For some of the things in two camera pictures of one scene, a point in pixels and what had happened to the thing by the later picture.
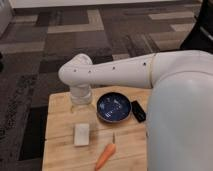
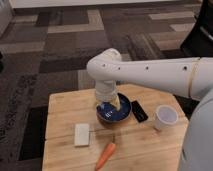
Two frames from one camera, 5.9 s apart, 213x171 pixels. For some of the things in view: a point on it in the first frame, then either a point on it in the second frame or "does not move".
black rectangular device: [138, 111] does not move
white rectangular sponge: [81, 134] does not move
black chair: [200, 36] does not move
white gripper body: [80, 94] -> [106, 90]
